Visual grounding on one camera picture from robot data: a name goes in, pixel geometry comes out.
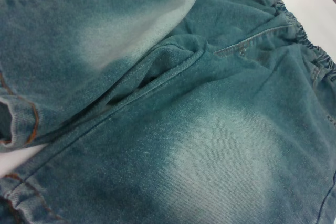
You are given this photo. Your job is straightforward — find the blue denim shorts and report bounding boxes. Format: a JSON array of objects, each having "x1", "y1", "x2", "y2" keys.
[{"x1": 0, "y1": 0, "x2": 336, "y2": 224}]

